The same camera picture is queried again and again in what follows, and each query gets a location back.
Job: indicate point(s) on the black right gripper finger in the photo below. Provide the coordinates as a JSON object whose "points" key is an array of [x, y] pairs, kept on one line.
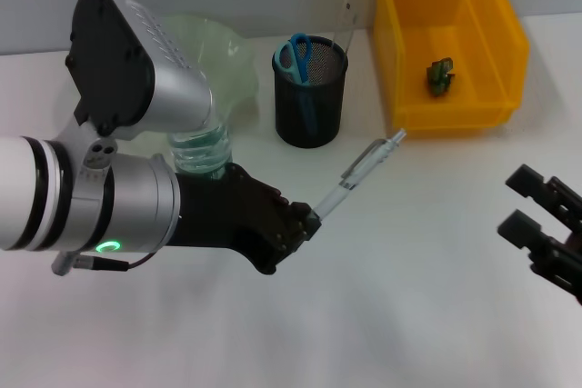
{"points": [[518, 229], [525, 181]]}

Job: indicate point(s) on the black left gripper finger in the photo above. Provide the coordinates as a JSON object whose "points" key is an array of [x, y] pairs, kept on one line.
{"points": [[304, 235], [298, 211]]}

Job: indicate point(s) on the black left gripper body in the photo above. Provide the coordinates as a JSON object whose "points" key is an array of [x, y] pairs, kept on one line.
{"points": [[227, 211]]}

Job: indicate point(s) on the clear green-label water bottle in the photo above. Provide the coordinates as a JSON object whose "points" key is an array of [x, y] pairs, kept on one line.
{"points": [[202, 152]]}

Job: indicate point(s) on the grey ballpoint pen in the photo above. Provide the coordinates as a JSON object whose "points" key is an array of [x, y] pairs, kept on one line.
{"points": [[364, 165]]}

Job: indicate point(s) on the green plastic wrapper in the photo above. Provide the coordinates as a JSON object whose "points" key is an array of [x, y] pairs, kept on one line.
{"points": [[438, 76]]}

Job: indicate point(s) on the blue scissors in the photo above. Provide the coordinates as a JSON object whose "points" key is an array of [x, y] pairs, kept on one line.
{"points": [[300, 70]]}

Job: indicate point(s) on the clear plastic ruler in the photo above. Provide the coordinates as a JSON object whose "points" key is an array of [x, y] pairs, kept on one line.
{"points": [[345, 24]]}

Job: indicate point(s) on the black mesh pen holder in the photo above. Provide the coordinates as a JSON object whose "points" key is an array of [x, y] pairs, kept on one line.
{"points": [[327, 106]]}

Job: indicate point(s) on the green glass fruit plate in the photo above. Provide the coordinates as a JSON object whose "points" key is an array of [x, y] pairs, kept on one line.
{"points": [[227, 65]]}

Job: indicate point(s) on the yellow plastic bin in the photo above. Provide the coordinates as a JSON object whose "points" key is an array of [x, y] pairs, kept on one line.
{"points": [[409, 20]]}

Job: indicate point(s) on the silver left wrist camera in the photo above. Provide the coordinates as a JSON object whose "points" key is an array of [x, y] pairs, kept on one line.
{"points": [[118, 65]]}

